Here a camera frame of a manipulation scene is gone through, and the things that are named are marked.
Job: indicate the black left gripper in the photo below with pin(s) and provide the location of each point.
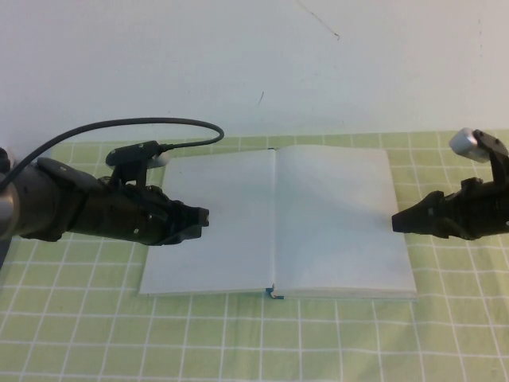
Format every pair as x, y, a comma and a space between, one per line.
127, 215

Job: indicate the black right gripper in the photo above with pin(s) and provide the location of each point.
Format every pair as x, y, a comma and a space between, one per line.
477, 215

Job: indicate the white hardcover book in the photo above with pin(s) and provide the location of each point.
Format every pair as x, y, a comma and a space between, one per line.
318, 219

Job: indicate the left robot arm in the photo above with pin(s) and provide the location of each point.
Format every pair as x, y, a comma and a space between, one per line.
36, 207

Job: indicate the green checked tablecloth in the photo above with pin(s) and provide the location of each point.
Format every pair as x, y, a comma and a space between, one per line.
238, 338

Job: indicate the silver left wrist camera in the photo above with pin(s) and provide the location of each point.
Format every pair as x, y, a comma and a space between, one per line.
162, 160

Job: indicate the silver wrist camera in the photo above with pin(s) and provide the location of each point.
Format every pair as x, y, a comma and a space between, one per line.
162, 160
463, 143

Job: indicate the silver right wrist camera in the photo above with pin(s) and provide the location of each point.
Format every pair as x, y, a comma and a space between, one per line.
463, 143

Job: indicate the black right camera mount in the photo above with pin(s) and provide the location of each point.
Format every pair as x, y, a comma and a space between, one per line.
497, 159

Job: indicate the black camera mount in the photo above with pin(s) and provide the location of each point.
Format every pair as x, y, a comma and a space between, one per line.
131, 153
497, 159

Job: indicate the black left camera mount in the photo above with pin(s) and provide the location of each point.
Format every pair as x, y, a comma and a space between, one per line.
131, 153

